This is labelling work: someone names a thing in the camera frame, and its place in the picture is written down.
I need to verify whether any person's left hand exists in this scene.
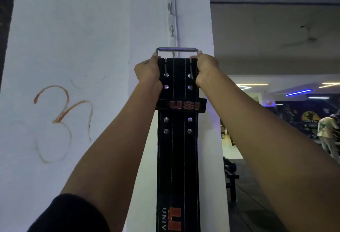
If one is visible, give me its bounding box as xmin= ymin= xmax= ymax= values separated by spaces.
xmin=134 ymin=52 xmax=163 ymax=93

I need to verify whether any person's right hand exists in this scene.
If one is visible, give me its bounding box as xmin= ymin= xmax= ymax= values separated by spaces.
xmin=190 ymin=51 xmax=220 ymax=89

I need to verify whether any black leather weightlifting belt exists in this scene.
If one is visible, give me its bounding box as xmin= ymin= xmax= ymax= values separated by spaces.
xmin=155 ymin=47 xmax=208 ymax=232

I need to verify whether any person's left forearm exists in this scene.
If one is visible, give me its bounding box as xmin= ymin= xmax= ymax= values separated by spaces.
xmin=61 ymin=80 xmax=163 ymax=232

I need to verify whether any person's right forearm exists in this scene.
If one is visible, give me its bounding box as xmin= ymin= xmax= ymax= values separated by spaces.
xmin=200 ymin=67 xmax=340 ymax=232

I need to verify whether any blue ceiling light strip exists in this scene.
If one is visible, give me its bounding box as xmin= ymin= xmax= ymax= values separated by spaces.
xmin=286 ymin=89 xmax=313 ymax=97

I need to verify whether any dark banner with yellow logo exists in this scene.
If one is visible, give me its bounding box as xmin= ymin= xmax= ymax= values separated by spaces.
xmin=275 ymin=101 xmax=340 ymax=135

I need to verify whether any black gym bench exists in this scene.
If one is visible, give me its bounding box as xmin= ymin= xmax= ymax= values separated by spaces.
xmin=223 ymin=156 xmax=240 ymax=203

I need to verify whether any black shirt sleeve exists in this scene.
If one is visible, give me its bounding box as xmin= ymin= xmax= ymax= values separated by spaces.
xmin=27 ymin=193 xmax=111 ymax=232

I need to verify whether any white wall hook rail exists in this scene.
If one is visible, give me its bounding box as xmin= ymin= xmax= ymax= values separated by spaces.
xmin=166 ymin=0 xmax=178 ymax=55

